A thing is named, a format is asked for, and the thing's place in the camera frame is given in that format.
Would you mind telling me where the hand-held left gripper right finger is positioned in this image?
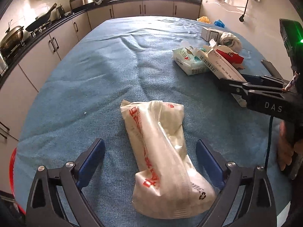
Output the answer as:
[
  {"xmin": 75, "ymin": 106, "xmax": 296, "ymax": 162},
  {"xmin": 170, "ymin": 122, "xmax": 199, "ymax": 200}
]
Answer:
[{"xmin": 196, "ymin": 139, "xmax": 276, "ymax": 227}]

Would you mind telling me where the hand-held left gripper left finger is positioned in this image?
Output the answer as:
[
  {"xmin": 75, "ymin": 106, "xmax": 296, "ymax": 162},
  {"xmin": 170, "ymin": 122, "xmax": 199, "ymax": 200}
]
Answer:
[{"xmin": 25, "ymin": 138, "xmax": 106, "ymax": 227}]

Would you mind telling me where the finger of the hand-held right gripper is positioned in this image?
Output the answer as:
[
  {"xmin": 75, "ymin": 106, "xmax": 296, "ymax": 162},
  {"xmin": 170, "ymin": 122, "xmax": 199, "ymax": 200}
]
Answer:
[
  {"xmin": 260, "ymin": 60, "xmax": 288, "ymax": 82},
  {"xmin": 216, "ymin": 74, "xmax": 287, "ymax": 100}
]

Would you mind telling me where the long white carton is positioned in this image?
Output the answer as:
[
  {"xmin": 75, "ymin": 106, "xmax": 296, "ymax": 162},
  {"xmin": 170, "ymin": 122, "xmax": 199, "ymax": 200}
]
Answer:
[{"xmin": 196, "ymin": 40, "xmax": 249, "ymax": 108}]

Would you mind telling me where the white wrapper with red print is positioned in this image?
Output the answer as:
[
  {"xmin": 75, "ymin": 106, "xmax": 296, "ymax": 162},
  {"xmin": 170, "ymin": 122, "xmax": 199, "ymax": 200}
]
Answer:
[{"xmin": 120, "ymin": 99, "xmax": 217, "ymax": 220}]

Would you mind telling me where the red plastic basket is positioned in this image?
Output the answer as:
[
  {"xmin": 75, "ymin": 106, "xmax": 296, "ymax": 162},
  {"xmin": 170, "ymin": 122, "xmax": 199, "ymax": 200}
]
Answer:
[{"xmin": 8, "ymin": 147, "xmax": 26, "ymax": 215}]

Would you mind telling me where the person's right hand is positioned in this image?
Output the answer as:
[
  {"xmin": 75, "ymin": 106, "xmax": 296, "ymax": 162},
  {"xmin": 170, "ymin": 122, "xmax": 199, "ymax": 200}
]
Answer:
[{"xmin": 277, "ymin": 120, "xmax": 299, "ymax": 171}]

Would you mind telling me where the red box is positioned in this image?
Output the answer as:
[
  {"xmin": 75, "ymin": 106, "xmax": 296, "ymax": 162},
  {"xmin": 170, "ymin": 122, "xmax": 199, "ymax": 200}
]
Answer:
[{"xmin": 214, "ymin": 48, "xmax": 245, "ymax": 69}]

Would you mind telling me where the crumpled white cloth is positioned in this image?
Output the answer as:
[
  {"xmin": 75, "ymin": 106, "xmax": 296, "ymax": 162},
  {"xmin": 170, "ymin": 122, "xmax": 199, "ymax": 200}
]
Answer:
[{"xmin": 220, "ymin": 31, "xmax": 242, "ymax": 52}]

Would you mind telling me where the pale green wet wipes pack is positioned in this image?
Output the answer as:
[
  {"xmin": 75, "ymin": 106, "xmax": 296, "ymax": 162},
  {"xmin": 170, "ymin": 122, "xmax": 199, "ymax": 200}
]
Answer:
[{"xmin": 172, "ymin": 41, "xmax": 211, "ymax": 76}]

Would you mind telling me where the small white grey box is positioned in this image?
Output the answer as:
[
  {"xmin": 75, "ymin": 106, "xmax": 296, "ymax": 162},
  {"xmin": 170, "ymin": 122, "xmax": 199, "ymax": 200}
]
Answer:
[{"xmin": 202, "ymin": 27, "xmax": 225, "ymax": 41}]

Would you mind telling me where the blue blanket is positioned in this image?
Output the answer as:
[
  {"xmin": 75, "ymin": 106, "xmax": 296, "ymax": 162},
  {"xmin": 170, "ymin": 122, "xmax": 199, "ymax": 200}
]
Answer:
[{"xmin": 18, "ymin": 16, "xmax": 294, "ymax": 227}]

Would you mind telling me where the black gas stove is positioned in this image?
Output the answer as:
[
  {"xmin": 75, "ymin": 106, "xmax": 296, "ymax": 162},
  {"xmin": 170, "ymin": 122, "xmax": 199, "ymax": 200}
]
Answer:
[{"xmin": 21, "ymin": 20, "xmax": 62, "ymax": 43}]

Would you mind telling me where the steel wok with lid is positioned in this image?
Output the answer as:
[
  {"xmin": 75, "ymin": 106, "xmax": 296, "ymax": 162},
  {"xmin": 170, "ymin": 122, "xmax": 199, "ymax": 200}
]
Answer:
[{"xmin": 0, "ymin": 20, "xmax": 25, "ymax": 50}]

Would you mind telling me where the black frying pan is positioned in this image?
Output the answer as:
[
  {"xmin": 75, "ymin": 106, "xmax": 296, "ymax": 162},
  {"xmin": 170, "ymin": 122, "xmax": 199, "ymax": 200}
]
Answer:
[{"xmin": 25, "ymin": 3, "xmax": 58, "ymax": 32}]

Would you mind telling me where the steel kettle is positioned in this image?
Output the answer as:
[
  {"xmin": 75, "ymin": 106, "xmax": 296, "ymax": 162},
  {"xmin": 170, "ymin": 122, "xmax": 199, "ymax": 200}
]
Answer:
[{"xmin": 56, "ymin": 5, "xmax": 66, "ymax": 19}]

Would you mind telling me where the steel rice cooker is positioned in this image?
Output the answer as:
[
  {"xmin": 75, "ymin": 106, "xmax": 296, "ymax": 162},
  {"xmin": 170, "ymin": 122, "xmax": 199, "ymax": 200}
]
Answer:
[{"xmin": 69, "ymin": 0, "xmax": 94, "ymax": 11}]

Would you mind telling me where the blue cable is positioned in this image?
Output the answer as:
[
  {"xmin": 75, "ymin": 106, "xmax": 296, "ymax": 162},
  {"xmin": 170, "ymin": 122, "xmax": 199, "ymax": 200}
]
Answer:
[{"xmin": 264, "ymin": 116, "xmax": 274, "ymax": 171}]

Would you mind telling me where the black cable with plug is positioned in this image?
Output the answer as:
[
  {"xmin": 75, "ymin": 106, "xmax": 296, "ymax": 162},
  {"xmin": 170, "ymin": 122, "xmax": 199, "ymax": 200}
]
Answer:
[{"xmin": 239, "ymin": 0, "xmax": 251, "ymax": 23}]

